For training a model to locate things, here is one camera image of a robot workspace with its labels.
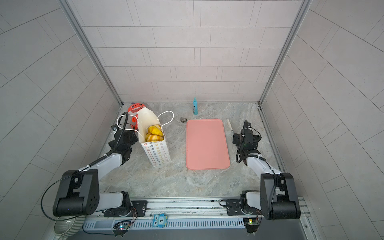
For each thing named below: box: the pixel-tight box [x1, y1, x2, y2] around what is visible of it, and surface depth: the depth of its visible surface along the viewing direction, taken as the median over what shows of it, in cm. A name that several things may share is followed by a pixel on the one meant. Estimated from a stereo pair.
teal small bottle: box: [193, 97, 198, 115], surface depth 108 cm
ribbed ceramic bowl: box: [54, 215, 85, 238], surface depth 63 cm
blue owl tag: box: [152, 213, 168, 228], surface depth 68 cm
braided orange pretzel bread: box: [145, 133, 164, 142], surface depth 79 cm
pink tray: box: [186, 119, 230, 170], surface depth 95 cm
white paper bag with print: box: [137, 107, 172, 168], surface depth 78 cm
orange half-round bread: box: [148, 124, 164, 137], surface depth 84 cm
